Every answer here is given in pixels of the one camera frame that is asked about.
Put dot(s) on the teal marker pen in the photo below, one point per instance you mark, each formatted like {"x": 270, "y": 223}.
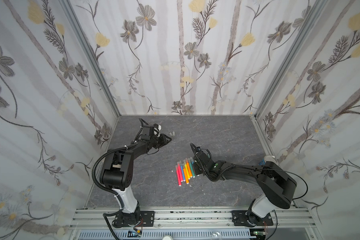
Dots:
{"x": 191, "y": 169}

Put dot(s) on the light orange marker pen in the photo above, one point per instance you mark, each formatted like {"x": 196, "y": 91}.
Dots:
{"x": 186, "y": 177}

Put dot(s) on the blue soup can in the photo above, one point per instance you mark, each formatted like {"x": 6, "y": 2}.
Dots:
{"x": 262, "y": 162}

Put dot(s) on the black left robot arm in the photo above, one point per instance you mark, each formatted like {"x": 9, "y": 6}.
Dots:
{"x": 113, "y": 173}

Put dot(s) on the pink marker pen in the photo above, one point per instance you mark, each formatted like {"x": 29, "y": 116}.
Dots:
{"x": 178, "y": 176}

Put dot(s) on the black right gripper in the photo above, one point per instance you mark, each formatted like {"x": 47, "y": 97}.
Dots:
{"x": 201, "y": 161}

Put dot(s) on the white vented cable duct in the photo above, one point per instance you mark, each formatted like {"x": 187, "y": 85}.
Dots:
{"x": 187, "y": 234}

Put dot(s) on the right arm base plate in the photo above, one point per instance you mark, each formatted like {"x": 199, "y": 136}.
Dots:
{"x": 242, "y": 219}

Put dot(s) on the aluminium frame rail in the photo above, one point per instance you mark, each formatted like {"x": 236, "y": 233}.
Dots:
{"x": 193, "y": 217}

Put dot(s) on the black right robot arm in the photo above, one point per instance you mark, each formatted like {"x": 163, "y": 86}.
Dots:
{"x": 277, "y": 185}

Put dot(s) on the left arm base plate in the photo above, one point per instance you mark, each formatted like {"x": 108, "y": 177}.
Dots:
{"x": 144, "y": 218}

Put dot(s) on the red marker pen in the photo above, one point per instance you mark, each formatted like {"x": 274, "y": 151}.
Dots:
{"x": 180, "y": 172}

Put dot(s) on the small blue marker pen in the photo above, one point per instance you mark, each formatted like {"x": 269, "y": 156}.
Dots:
{"x": 182, "y": 174}

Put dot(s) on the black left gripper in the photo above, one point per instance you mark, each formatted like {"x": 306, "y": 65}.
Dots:
{"x": 163, "y": 141}

